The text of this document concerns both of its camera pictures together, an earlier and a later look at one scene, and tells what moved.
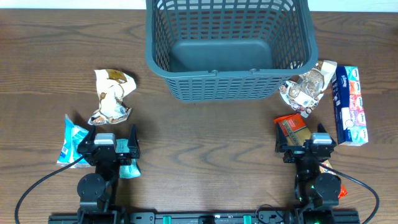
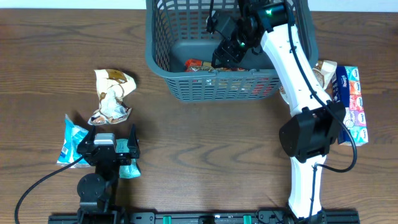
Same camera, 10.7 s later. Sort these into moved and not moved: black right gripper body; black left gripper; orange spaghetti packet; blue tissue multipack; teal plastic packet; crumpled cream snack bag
Moved: black right gripper body; orange spaghetti packet
Not moved: blue tissue multipack; crumpled cream snack bag; black left gripper; teal plastic packet
